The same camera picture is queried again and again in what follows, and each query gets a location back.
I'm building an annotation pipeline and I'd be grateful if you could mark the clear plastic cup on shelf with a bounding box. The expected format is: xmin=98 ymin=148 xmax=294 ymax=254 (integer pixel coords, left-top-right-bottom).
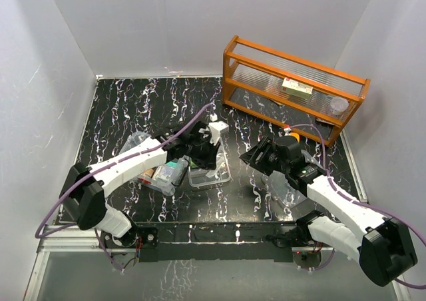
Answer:
xmin=329 ymin=97 xmax=349 ymax=117

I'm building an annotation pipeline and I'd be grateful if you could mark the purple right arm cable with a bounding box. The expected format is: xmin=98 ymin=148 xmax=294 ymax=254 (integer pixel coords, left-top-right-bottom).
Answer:
xmin=288 ymin=123 xmax=426 ymax=290

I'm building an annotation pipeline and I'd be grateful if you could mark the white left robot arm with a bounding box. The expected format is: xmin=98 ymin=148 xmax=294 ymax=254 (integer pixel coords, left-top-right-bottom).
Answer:
xmin=60 ymin=121 xmax=229 ymax=247

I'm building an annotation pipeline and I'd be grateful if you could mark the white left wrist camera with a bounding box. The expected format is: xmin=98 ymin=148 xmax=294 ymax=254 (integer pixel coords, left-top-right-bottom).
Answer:
xmin=208 ymin=114 xmax=229 ymax=145

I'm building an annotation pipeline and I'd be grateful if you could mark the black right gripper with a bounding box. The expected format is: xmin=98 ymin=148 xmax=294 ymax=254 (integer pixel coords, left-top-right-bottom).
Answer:
xmin=241 ymin=137 xmax=290 ymax=175

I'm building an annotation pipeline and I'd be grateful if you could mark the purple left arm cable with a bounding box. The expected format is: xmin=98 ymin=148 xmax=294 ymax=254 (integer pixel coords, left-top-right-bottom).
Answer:
xmin=35 ymin=103 xmax=216 ymax=272

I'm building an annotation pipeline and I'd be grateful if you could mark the clear compartment organizer tray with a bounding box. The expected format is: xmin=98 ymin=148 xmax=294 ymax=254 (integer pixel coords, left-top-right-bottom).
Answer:
xmin=188 ymin=145 xmax=231 ymax=188

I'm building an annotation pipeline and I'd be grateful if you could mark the black front mounting rail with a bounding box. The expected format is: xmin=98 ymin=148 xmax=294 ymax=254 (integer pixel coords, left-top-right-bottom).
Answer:
xmin=99 ymin=219 xmax=333 ymax=264

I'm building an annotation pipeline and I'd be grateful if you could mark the cream medicine box on shelf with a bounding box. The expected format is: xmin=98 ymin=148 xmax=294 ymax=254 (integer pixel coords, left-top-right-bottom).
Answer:
xmin=282 ymin=77 xmax=313 ymax=98

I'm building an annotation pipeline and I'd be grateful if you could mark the orange yellow tape roll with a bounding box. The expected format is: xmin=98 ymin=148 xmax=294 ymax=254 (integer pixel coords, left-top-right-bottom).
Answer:
xmin=290 ymin=133 xmax=300 ymax=142

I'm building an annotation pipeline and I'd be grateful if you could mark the clear medicine kit box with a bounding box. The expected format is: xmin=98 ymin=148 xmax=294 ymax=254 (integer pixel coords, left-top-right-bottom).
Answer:
xmin=119 ymin=131 xmax=190 ymax=196

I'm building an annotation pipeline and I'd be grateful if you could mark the teal topped packet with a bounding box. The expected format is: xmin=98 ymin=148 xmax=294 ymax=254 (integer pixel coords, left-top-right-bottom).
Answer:
xmin=152 ymin=161 xmax=180 ymax=184

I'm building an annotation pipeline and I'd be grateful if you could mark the orange wooden shelf rack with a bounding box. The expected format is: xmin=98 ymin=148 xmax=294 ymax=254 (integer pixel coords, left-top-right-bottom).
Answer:
xmin=222 ymin=36 xmax=371 ymax=147

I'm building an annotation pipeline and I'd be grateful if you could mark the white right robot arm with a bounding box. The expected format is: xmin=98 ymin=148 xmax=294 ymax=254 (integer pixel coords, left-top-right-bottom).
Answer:
xmin=240 ymin=135 xmax=418 ymax=286

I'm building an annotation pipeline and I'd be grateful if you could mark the brown syrup bottle orange cap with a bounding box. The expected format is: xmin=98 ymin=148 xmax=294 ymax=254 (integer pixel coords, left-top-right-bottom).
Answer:
xmin=139 ymin=168 xmax=156 ymax=181

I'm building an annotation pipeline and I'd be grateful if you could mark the clear kit box lid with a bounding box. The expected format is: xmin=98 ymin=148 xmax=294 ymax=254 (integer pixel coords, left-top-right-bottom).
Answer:
xmin=261 ymin=172 xmax=307 ymax=208

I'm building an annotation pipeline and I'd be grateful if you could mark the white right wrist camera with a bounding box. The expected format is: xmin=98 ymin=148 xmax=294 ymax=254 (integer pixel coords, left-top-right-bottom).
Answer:
xmin=283 ymin=126 xmax=292 ymax=136

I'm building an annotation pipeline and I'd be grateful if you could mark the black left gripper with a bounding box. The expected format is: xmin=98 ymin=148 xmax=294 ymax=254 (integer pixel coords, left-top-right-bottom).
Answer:
xmin=186 ymin=135 xmax=220 ymax=170

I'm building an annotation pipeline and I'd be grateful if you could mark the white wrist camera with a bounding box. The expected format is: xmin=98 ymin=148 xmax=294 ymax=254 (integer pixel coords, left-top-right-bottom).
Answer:
xmin=208 ymin=114 xmax=229 ymax=145
xmin=283 ymin=126 xmax=292 ymax=136

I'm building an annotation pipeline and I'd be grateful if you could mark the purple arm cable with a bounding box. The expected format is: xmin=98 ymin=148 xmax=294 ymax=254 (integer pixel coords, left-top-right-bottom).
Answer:
xmin=288 ymin=123 xmax=426 ymax=290
xmin=35 ymin=103 xmax=216 ymax=272

